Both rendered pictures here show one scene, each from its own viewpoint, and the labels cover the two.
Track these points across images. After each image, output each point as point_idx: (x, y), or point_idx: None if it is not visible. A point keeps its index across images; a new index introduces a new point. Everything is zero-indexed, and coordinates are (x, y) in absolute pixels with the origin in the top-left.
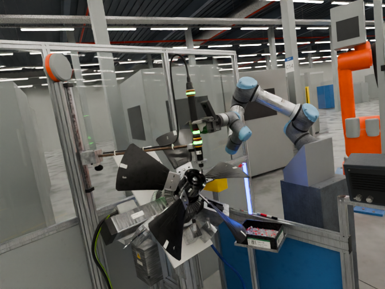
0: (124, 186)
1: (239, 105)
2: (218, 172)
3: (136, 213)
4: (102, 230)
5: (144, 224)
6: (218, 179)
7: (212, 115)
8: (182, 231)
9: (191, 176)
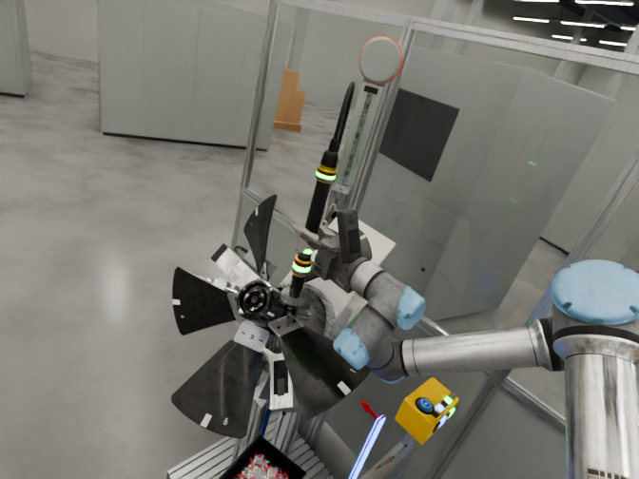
0: (247, 233)
1: (546, 332)
2: (314, 350)
3: (239, 268)
4: None
5: (216, 277)
6: (409, 404)
7: (340, 249)
8: (210, 324)
9: (258, 293)
